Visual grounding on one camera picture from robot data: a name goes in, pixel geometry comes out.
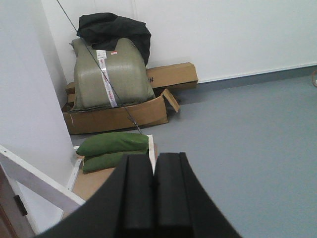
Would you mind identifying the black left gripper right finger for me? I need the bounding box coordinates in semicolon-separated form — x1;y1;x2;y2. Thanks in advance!
154;152;240;238

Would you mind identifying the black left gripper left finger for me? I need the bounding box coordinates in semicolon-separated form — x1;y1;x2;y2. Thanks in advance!
39;154;155;238

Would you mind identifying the brown wooden door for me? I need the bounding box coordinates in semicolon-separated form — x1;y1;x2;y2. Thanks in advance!
0;168;35;238

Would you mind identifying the plywood base board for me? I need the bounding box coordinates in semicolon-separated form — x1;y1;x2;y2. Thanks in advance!
67;145;158;201

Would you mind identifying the lower green sandbag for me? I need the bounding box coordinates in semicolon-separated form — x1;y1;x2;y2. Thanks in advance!
82;149;148;174

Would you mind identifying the green sandbag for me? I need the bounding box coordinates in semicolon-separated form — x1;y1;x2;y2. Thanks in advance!
82;149;148;174
76;132;149;156

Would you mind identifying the white wooden edge batten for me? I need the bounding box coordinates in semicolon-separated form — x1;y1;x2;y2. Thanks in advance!
147;135;157;174

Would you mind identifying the upper green sandbag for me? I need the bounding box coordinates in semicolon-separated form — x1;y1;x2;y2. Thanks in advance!
76;132;149;156

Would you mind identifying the open flat cardboard box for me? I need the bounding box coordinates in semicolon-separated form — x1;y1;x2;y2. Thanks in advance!
63;89;180;135

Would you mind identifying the olive woven sack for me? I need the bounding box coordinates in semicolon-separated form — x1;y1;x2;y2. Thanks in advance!
71;38;155;111

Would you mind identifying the long cardboard box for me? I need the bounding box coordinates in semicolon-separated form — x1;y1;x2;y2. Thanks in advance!
146;62;198;89

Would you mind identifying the black jacket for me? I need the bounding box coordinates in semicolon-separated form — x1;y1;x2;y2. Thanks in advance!
77;12;152;64

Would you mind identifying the white wooden brace frame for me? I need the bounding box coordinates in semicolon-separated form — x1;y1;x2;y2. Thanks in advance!
0;146;85;221

